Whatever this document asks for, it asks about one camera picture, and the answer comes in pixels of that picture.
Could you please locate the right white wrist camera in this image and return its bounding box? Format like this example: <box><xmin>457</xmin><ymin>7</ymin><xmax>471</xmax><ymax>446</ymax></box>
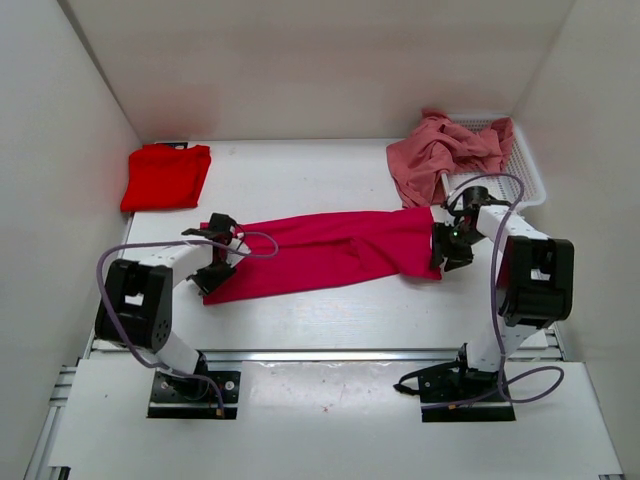
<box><xmin>431</xmin><ymin>202</ymin><xmax>453</xmax><ymax>226</ymax></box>

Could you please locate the white plastic basket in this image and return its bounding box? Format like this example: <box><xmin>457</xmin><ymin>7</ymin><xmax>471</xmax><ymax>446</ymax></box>
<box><xmin>441</xmin><ymin>114</ymin><xmax>547</xmax><ymax>211</ymax></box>

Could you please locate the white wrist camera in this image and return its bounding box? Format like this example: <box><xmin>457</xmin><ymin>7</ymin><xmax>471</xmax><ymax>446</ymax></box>
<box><xmin>431</xmin><ymin>202</ymin><xmax>453</xmax><ymax>226</ymax></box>
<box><xmin>227</xmin><ymin>233</ymin><xmax>251</xmax><ymax>257</ymax></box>

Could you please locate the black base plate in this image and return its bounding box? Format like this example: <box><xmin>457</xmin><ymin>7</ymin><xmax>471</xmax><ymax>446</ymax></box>
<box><xmin>147</xmin><ymin>370</ymin><xmax>241</xmax><ymax>420</ymax></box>
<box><xmin>393</xmin><ymin>362</ymin><xmax>516</xmax><ymax>423</ymax></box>

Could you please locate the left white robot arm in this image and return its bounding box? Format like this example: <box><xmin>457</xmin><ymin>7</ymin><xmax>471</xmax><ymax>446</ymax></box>
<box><xmin>94</xmin><ymin>213</ymin><xmax>250</xmax><ymax>400</ymax></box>

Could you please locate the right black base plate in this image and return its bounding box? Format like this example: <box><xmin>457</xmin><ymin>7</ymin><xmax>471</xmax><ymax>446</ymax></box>
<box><xmin>393</xmin><ymin>362</ymin><xmax>516</xmax><ymax>423</ymax></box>

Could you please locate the red t shirt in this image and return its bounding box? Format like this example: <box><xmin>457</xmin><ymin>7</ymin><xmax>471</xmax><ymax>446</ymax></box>
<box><xmin>120</xmin><ymin>144</ymin><xmax>211</xmax><ymax>213</ymax></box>

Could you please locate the magenta t shirt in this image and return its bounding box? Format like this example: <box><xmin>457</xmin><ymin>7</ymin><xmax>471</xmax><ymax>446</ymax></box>
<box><xmin>203</xmin><ymin>208</ymin><xmax>442</xmax><ymax>305</ymax></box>

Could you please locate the light pink t shirt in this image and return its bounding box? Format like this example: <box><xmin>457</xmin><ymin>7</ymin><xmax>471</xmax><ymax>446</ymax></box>
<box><xmin>386</xmin><ymin>109</ymin><xmax>515</xmax><ymax>208</ymax></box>

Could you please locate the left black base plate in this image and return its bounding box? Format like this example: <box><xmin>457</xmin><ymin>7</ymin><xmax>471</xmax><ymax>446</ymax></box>
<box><xmin>147</xmin><ymin>370</ymin><xmax>241</xmax><ymax>420</ymax></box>

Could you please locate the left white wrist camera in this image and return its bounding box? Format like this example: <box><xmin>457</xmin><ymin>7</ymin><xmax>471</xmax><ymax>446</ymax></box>
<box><xmin>227</xmin><ymin>233</ymin><xmax>251</xmax><ymax>257</ymax></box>

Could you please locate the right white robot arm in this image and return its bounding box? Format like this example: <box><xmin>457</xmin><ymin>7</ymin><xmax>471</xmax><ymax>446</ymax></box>
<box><xmin>430</xmin><ymin>186</ymin><xmax>574</xmax><ymax>400</ymax></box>

